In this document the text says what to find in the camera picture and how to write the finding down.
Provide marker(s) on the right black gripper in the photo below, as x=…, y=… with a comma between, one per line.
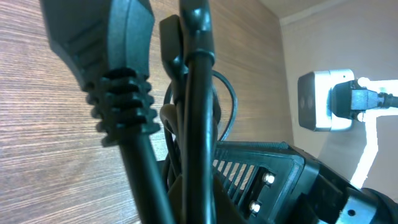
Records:
x=259, y=178

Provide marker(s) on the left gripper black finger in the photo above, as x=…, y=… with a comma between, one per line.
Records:
x=188, y=209

